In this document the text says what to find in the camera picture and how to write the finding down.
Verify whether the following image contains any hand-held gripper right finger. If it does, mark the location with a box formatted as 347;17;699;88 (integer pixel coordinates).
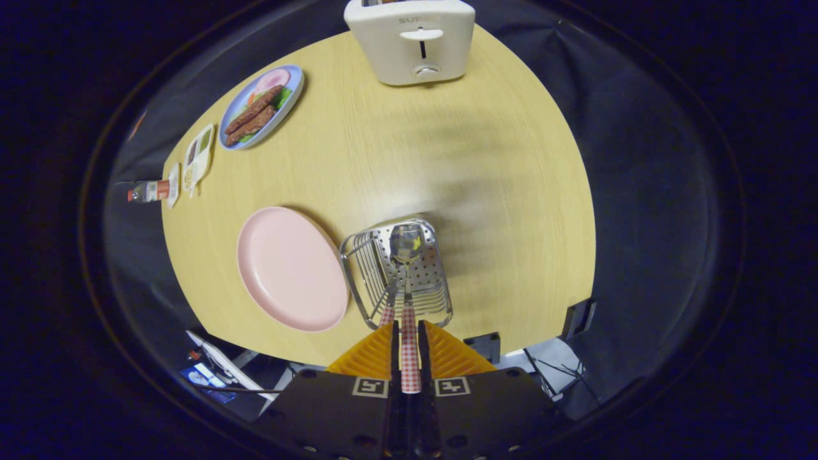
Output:
419;319;569;460

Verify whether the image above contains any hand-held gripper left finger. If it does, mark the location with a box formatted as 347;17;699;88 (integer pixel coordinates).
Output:
252;319;403;460

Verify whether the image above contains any spoon with red checked handle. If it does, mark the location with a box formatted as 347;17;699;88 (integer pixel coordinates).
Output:
389;224;426;394

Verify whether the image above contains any fork with red checked handle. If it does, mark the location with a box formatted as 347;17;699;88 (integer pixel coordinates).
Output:
377;265;406;328

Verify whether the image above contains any black table clamp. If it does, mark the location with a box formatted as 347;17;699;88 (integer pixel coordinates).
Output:
562;298;598;341
463;332;501;365

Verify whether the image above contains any pink plate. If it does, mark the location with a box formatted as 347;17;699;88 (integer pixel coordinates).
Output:
237;206;350;333

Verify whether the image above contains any white flat board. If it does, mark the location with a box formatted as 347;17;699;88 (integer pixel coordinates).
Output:
185;330;282;400

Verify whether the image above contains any blue lit screen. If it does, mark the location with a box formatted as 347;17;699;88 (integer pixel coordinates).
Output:
179;362;237;404

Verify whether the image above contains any brown sausage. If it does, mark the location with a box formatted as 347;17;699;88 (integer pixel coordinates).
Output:
225;85;284;134
226;105;277;146

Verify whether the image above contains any white divided seasoning tray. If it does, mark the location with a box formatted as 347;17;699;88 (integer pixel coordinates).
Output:
182;123;215;196

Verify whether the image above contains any blue food plate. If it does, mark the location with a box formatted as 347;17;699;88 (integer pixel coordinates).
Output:
219;65;305;151

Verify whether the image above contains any clear bottle with red label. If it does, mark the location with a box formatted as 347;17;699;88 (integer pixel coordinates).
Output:
115;179;171;203

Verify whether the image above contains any white toaster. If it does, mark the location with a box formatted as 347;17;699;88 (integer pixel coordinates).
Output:
344;0;477;87

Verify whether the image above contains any pink ham slice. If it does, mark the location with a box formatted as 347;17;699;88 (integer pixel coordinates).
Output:
256;69;291;93

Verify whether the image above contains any metal wire basket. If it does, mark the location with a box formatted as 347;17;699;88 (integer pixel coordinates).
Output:
339;218;454;330

